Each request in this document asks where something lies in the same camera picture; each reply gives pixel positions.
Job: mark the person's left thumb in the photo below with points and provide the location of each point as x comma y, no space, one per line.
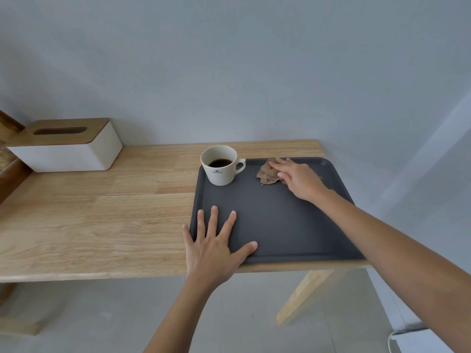
245,250

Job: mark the dark wooden furniture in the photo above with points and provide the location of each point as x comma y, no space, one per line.
11,172

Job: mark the brown dry leaf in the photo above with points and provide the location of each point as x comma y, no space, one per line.
266,174

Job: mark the dark grey plastic tray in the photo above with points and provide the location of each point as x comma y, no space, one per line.
279,216

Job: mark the white tissue box wooden lid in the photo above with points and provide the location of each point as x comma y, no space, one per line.
66,150

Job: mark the light wooden table leg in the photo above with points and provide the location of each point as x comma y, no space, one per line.
305,294

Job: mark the person's left hand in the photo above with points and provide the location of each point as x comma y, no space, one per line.
210,253

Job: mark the person's right forearm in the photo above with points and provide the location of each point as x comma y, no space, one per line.
390,260

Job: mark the person's left forearm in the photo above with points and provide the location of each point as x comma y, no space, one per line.
184,316

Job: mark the black coffee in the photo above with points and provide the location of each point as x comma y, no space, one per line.
220,163

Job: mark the person's right thumb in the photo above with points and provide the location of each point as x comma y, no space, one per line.
284,176

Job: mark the person's left middle finger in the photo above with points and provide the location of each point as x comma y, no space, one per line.
212,221

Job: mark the person's left little finger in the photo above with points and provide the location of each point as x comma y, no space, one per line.
188,235

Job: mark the white ceramic coffee cup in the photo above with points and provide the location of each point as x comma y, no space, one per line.
220,170

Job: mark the person's right hand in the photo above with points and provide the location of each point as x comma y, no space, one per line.
302,180

